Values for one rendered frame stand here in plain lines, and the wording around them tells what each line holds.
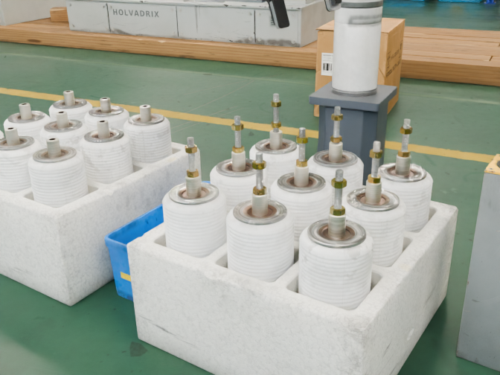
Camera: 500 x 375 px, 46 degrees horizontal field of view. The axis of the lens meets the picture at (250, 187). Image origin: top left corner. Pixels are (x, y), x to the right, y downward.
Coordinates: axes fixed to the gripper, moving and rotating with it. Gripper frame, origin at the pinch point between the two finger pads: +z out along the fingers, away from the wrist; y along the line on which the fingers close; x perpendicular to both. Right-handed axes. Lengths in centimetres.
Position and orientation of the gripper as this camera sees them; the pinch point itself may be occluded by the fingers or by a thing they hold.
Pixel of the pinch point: (306, 15)
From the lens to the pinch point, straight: 80.4
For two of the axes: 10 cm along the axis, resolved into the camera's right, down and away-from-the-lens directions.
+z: 2.6, 9.5, 1.8
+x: 7.1, -3.1, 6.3
